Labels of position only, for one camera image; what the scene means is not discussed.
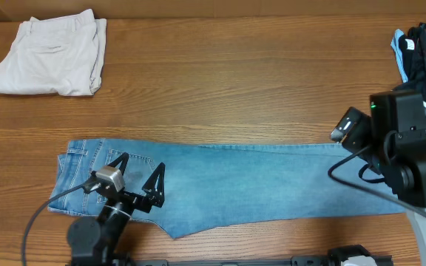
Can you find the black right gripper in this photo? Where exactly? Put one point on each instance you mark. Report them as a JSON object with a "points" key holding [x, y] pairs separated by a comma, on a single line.
{"points": [[353, 141]]}

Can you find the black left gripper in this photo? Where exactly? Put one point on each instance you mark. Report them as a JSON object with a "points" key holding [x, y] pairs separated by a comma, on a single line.
{"points": [[144, 203]]}

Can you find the blue denim jeans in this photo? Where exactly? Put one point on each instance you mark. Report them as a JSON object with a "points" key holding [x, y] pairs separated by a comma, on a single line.
{"points": [[209, 186]]}

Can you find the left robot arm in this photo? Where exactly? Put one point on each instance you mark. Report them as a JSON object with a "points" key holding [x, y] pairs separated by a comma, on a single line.
{"points": [[93, 240]]}

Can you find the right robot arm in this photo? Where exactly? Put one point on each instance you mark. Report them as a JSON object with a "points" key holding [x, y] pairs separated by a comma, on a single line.
{"points": [[392, 142]]}

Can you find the folded beige trousers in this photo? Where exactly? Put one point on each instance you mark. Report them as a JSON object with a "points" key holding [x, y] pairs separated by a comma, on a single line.
{"points": [[63, 56]]}

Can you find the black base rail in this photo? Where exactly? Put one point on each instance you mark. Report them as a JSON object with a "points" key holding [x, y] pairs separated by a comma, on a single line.
{"points": [[355, 255]]}

